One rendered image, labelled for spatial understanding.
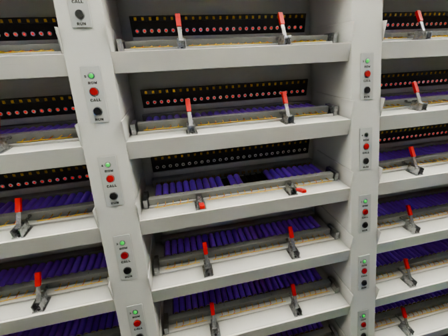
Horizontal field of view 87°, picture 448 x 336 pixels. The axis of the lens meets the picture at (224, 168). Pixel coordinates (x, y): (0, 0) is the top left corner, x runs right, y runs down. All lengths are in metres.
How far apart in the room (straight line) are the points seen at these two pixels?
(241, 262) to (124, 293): 0.33
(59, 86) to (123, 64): 0.29
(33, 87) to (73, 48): 0.28
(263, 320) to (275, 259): 0.21
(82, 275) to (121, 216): 0.24
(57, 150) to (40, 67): 0.18
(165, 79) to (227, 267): 0.60
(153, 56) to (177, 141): 0.20
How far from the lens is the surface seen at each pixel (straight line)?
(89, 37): 0.66
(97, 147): 0.63
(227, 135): 0.61
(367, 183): 0.83
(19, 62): 0.70
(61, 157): 0.66
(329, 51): 0.75
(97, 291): 0.80
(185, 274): 0.76
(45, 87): 0.89
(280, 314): 0.91
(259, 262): 0.77
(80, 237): 0.70
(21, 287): 0.89
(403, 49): 0.90
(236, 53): 0.65
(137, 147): 0.61
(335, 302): 0.98
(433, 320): 1.35
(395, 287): 1.11
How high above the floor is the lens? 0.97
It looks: 10 degrees down
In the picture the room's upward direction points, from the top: 5 degrees counter-clockwise
